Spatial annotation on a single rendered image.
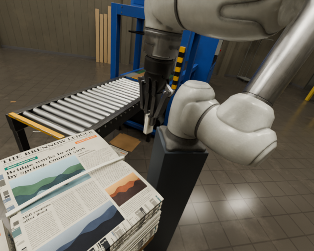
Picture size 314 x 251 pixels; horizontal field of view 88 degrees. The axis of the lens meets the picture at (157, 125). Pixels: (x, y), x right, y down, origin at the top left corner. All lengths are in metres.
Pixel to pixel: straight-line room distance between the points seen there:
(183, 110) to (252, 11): 0.41
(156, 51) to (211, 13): 0.15
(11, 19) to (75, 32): 1.75
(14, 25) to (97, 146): 6.82
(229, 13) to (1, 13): 7.22
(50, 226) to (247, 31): 0.49
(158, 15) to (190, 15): 0.08
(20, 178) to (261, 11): 0.58
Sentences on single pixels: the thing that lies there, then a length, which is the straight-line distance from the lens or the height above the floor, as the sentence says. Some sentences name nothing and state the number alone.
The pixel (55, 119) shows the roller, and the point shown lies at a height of 0.79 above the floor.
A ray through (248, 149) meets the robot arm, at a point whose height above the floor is 1.18.
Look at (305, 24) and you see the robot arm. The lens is 0.67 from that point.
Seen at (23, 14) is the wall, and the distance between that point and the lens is 7.11.
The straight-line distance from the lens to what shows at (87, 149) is 0.57.
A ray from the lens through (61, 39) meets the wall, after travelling 6.84.
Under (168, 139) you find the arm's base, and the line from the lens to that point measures 0.72.
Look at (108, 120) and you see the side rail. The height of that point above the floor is 0.80.
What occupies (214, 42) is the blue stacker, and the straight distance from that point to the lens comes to 4.18.
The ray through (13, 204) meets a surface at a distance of 0.50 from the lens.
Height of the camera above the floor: 1.44
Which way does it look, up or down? 32 degrees down
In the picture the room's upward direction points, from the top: 11 degrees clockwise
